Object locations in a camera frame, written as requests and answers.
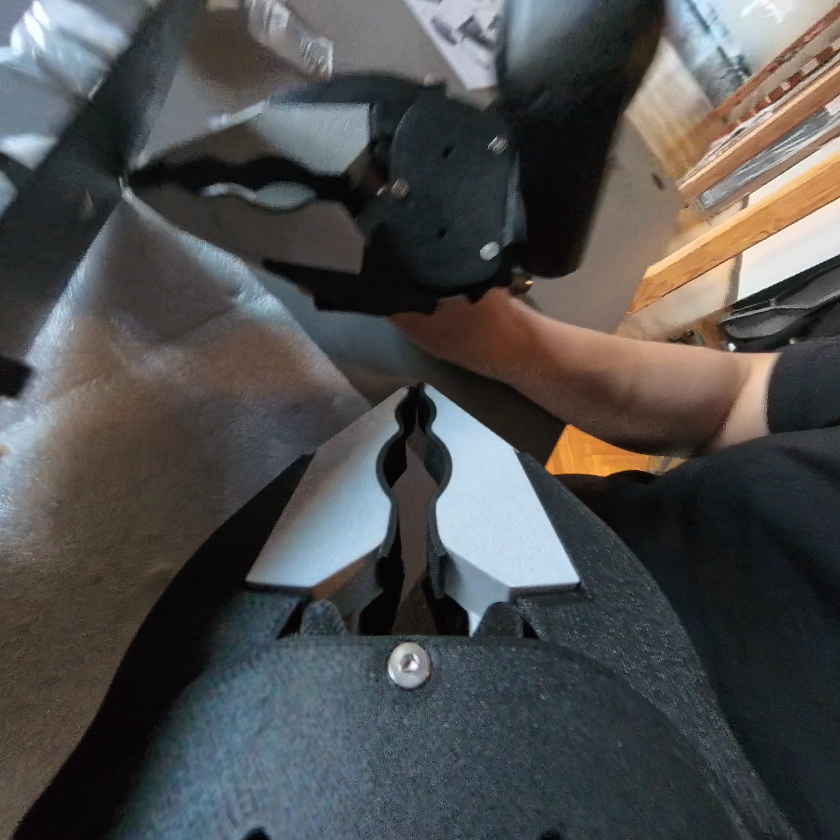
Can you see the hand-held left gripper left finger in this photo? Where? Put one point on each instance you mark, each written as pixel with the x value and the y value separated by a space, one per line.
pixel 328 518

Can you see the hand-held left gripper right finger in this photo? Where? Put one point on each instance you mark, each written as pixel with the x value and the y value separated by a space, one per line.
pixel 499 525

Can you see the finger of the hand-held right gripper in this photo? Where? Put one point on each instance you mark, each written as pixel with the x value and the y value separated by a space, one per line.
pixel 315 138
pixel 295 236

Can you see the blue hobby robot arm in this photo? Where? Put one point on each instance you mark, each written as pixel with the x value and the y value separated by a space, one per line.
pixel 85 197

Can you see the person's right forearm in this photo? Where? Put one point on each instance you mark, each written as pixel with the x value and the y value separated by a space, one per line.
pixel 590 380

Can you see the printed instruction sheet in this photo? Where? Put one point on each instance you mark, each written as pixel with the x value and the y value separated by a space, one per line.
pixel 472 59

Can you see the white foam sheet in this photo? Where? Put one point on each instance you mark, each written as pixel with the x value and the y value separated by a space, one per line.
pixel 164 394

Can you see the person's black shirt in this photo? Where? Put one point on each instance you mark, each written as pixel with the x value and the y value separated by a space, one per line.
pixel 754 558

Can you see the wooden edged white table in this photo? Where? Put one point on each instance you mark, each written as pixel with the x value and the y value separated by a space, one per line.
pixel 722 243

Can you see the scattered clear screw bags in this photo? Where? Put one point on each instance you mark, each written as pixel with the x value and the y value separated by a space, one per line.
pixel 52 52

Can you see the black office chair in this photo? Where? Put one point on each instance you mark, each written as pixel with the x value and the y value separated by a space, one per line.
pixel 781 308

